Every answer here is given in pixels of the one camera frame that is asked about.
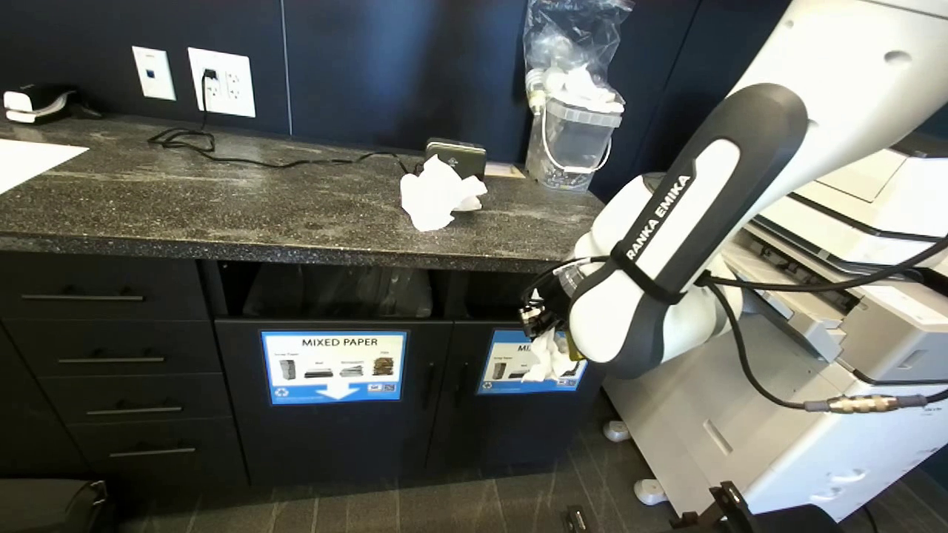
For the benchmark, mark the white data outlet plate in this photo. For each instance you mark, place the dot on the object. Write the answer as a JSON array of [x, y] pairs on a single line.
[[156, 75]]

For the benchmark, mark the black cabinet with drawers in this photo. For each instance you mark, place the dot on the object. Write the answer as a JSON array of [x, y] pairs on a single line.
[[269, 316]]

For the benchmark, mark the large white office printer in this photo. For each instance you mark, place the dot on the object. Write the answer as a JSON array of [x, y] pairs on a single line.
[[830, 384]]

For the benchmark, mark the white stapler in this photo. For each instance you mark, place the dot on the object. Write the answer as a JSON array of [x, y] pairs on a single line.
[[35, 105]]

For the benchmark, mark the large crumpled white paper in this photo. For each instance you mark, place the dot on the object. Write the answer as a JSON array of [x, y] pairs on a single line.
[[436, 192]]

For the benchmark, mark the white power outlet plate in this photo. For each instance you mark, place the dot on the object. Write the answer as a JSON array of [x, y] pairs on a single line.
[[224, 81]]

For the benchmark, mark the right mixed paper bin label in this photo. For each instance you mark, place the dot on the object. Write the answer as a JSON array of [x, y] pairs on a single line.
[[507, 361]]

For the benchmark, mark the clear plastic bag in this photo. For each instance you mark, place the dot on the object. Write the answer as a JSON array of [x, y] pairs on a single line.
[[571, 47]]

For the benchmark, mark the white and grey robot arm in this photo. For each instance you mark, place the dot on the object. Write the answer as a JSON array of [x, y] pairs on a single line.
[[834, 84]]

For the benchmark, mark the left mixed paper bin label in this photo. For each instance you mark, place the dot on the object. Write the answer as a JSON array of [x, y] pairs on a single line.
[[322, 368]]

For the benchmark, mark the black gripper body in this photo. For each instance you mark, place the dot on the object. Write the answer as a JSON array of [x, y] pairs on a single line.
[[550, 296]]

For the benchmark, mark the mixed paper bin label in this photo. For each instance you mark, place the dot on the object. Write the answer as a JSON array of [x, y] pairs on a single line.
[[507, 361], [322, 368]]

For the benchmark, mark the dark grey small box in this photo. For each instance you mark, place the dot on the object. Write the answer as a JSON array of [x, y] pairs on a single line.
[[464, 156]]

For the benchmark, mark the clear plastic bucket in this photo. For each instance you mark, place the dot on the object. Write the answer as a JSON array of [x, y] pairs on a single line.
[[571, 139]]

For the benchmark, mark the white sheet of paper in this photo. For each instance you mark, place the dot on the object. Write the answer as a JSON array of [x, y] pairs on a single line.
[[24, 159]]

